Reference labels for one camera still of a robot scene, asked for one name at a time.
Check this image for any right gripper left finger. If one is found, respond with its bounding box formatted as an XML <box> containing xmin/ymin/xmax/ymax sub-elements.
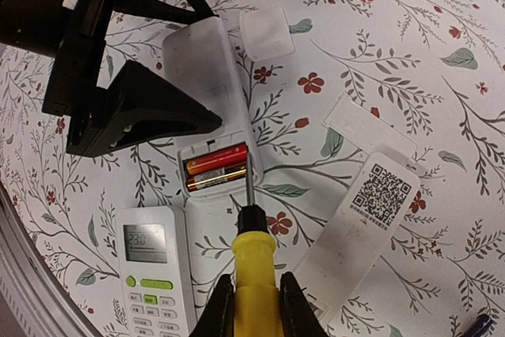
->
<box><xmin>189</xmin><ymin>274</ymin><xmax>234</xmax><ymax>337</ymax></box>

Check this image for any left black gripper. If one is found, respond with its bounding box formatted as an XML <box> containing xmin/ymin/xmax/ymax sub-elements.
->
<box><xmin>43</xmin><ymin>0</ymin><xmax>221</xmax><ymax>155</ymax></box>

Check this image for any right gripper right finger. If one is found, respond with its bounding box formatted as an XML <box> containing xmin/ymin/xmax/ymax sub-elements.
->
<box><xmin>279</xmin><ymin>271</ymin><xmax>327</xmax><ymax>337</ymax></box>

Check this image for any yellow pry tool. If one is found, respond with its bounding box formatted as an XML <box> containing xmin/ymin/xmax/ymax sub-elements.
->
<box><xmin>232</xmin><ymin>155</ymin><xmax>283</xmax><ymax>336</ymax></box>

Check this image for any black-faced white remote control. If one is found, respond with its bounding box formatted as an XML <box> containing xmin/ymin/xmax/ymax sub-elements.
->
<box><xmin>162</xmin><ymin>17</ymin><xmax>264</xmax><ymax>202</ymax></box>

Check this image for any slim white remote control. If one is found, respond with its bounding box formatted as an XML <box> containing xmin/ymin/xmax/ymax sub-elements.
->
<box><xmin>294</xmin><ymin>152</ymin><xmax>420</xmax><ymax>326</ymax></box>

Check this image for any white remote with display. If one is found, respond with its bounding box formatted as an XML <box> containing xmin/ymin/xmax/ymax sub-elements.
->
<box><xmin>116</xmin><ymin>206</ymin><xmax>196</xmax><ymax>336</ymax></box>

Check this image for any slim remote battery cover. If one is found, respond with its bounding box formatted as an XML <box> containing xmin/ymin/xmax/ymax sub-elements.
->
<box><xmin>323</xmin><ymin>95</ymin><xmax>417</xmax><ymax>167</ymax></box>

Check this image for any small white battery cover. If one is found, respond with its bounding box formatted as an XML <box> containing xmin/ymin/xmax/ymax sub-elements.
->
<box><xmin>239</xmin><ymin>6</ymin><xmax>296</xmax><ymax>62</ymax></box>

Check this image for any lower gold AAA battery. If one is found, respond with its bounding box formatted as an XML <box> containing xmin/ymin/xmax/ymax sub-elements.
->
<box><xmin>186</xmin><ymin>166</ymin><xmax>247</xmax><ymax>192</ymax></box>

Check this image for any upper red AAA battery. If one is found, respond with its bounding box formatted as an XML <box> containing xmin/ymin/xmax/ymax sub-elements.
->
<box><xmin>184</xmin><ymin>143</ymin><xmax>249</xmax><ymax>175</ymax></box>

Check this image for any left purple AAA battery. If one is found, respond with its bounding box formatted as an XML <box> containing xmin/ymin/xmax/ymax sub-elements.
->
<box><xmin>462</xmin><ymin>314</ymin><xmax>494</xmax><ymax>337</ymax></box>

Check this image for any floral patterned table mat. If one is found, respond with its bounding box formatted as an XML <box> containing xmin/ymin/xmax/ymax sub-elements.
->
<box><xmin>1</xmin><ymin>0</ymin><xmax>504</xmax><ymax>336</ymax></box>

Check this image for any front aluminium rail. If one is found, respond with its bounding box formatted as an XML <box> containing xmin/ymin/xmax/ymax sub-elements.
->
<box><xmin>1</xmin><ymin>188</ymin><xmax>101</xmax><ymax>336</ymax></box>

